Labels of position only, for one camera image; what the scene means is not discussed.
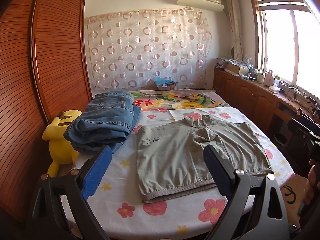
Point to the cardboard box with blue cloth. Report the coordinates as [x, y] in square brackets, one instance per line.
[165, 83]

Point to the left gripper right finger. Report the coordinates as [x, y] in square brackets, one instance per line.
[255, 208]

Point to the cardboard box on sideboard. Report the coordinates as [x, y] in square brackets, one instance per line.
[237, 70]

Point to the wooden louvered wardrobe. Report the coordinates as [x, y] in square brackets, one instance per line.
[43, 72]

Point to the grey-green shorts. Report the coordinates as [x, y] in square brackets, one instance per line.
[170, 160]

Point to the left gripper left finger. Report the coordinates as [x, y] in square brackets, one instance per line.
[48, 219]

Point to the white floral towel blanket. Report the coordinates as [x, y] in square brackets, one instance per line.
[117, 203]

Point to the window with wooden frame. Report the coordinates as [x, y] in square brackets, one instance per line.
[287, 41]

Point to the circle patterned sheer curtain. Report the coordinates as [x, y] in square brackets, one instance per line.
[133, 50]

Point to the yellow plush toy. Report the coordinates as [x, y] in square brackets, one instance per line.
[60, 149]

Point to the pink bottle on sideboard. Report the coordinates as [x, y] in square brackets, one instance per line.
[269, 78]

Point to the folded blue jeans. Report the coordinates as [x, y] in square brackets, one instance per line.
[108, 120]

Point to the floral bed sheet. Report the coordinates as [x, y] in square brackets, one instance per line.
[164, 100]

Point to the wooden sideboard cabinet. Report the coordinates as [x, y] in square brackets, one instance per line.
[268, 111]

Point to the white jar on sideboard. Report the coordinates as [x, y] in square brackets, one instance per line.
[260, 78]

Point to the beige window curtain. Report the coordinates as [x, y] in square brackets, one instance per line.
[234, 15]

